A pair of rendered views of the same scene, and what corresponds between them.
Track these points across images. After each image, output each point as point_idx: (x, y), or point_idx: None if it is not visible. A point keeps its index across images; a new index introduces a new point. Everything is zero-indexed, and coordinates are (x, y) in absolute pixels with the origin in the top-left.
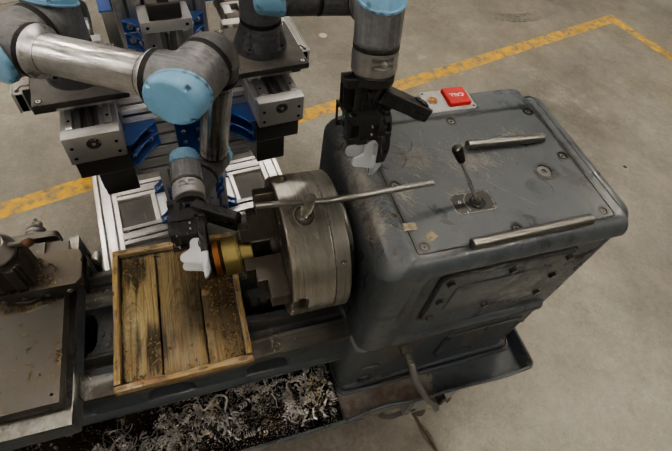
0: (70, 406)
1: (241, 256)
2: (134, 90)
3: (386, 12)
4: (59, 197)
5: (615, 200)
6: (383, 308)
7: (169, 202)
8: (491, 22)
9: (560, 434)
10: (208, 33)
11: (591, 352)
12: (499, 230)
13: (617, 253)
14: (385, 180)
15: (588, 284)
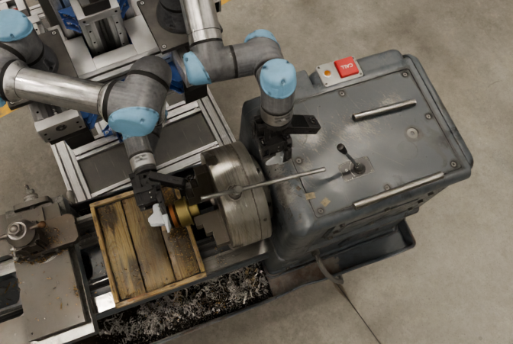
0: (90, 320)
1: (191, 214)
2: (99, 114)
3: (282, 97)
4: (4, 113)
5: (464, 153)
6: (295, 245)
7: (130, 175)
8: None
9: (445, 278)
10: (147, 64)
11: (476, 210)
12: (374, 191)
13: (510, 117)
14: (291, 157)
15: (480, 149)
